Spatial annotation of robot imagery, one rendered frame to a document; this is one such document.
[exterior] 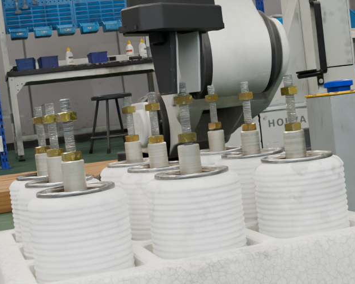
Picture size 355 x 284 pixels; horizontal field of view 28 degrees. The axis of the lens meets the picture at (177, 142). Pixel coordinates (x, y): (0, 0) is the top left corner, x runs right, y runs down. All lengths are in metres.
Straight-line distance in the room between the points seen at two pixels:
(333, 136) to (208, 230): 0.34
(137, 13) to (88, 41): 8.60
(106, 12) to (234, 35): 5.75
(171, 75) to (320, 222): 0.21
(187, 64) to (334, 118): 0.30
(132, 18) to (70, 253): 0.22
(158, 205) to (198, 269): 0.08
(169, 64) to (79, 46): 8.56
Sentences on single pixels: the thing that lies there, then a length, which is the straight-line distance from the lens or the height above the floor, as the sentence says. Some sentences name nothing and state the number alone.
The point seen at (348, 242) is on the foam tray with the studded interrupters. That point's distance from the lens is 0.71.
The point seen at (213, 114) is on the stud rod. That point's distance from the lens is 0.97.
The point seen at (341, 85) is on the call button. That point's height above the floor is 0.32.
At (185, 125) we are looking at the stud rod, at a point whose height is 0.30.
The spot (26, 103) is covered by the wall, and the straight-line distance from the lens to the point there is 9.12.
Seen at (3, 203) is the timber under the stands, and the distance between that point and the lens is 2.70.
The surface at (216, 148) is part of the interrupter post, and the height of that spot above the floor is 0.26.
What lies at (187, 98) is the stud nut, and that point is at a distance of 0.70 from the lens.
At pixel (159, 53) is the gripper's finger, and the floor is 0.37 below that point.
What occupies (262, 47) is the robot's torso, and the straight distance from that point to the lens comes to 1.19.
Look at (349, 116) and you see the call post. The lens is 0.97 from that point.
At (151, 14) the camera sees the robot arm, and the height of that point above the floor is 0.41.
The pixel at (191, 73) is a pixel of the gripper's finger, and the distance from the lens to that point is 0.72.
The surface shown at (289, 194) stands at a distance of 0.72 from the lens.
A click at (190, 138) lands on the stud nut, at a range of 0.70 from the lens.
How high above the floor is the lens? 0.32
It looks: 3 degrees down
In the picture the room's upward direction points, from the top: 7 degrees counter-clockwise
